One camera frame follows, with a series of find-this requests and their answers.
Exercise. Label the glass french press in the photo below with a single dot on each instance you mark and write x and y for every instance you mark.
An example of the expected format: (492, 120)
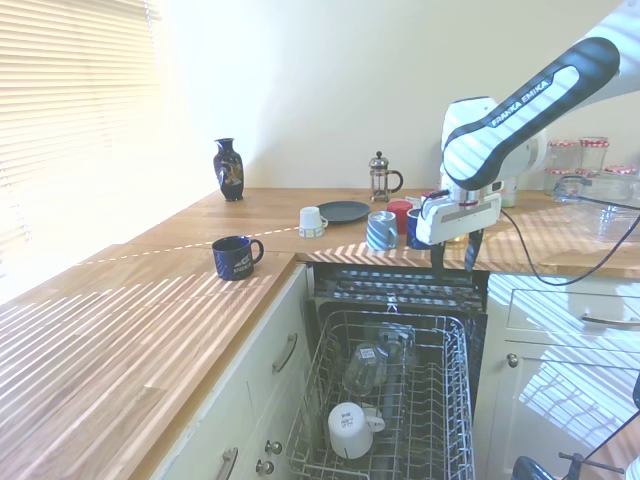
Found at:
(380, 180)

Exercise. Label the white window blind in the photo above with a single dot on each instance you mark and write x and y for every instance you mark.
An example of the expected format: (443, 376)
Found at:
(75, 125)

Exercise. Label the blue striped mug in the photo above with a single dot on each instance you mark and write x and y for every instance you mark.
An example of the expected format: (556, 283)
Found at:
(381, 231)

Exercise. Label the open dishwasher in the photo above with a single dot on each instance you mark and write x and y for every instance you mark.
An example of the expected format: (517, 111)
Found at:
(479, 320)

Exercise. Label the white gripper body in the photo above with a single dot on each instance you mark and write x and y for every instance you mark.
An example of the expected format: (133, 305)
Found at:
(460, 217)

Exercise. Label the clear drinking glass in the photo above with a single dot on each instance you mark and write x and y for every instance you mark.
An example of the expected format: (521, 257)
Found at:
(365, 367)

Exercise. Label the white mug cup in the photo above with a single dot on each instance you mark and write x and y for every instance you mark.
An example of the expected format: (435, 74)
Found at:
(350, 430)

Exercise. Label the glass jar red lid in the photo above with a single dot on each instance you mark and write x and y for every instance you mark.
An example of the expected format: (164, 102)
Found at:
(555, 181)
(564, 155)
(594, 152)
(621, 169)

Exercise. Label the dark blue painted vase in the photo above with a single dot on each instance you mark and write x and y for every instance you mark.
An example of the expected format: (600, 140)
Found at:
(229, 172)

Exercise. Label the round metal cabinet knob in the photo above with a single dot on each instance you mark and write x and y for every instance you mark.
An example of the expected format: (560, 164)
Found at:
(273, 447)
(512, 359)
(265, 467)

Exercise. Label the dark blue printed mug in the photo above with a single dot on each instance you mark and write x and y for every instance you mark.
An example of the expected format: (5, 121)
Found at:
(232, 260)

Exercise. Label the black metal clamp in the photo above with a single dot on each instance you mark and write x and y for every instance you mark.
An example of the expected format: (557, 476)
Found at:
(575, 462)

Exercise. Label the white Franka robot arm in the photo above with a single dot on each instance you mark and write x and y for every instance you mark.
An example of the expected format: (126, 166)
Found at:
(500, 125)

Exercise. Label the dark dishwasher rack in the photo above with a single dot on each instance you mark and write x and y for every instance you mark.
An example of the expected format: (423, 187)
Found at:
(375, 287)

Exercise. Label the cream drawer cabinet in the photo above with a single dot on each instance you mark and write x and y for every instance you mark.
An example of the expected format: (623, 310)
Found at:
(550, 380)

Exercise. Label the white patterned cup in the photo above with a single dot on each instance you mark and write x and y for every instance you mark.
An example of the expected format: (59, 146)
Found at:
(311, 222)

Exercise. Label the dark blue round object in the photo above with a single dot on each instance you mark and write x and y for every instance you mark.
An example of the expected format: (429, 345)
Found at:
(530, 470)

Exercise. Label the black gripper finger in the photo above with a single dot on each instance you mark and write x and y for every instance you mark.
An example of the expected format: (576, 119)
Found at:
(474, 250)
(438, 260)

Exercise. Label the red mug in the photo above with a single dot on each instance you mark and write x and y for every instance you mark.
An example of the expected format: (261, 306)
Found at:
(398, 207)

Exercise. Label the green drink can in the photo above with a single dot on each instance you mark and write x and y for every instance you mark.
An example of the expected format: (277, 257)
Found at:
(510, 197)

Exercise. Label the cream corner cabinet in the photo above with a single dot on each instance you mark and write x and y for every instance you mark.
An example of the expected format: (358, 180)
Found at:
(270, 320)

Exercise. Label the dark grey plate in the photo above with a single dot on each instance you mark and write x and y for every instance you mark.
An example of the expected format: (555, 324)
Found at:
(342, 211)

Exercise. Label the gold shiny object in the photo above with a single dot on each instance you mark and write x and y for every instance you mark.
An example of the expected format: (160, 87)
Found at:
(457, 242)

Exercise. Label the plain dark blue mug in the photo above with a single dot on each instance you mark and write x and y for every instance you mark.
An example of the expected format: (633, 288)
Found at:
(412, 227)

